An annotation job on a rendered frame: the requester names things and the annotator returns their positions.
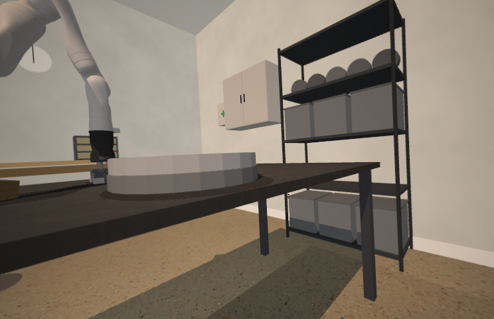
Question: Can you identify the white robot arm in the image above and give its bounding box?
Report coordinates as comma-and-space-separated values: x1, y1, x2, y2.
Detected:
0, 0, 112, 119

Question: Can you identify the grey two-compartment bin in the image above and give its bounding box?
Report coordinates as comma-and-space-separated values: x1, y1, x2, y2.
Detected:
89, 168, 108, 184

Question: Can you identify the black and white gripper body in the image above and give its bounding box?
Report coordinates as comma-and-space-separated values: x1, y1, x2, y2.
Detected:
88, 117, 120, 162

